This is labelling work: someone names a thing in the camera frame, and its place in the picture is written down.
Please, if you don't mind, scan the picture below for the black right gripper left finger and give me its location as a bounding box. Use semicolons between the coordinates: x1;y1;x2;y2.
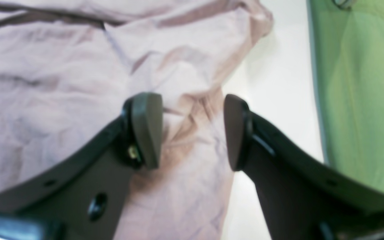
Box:
0;92;163;240

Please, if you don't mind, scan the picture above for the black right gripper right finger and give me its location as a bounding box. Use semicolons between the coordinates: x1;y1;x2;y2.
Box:
224;94;384;240

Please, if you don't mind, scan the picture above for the mauve t-shirt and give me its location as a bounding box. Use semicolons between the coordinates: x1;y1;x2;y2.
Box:
0;0;273;240

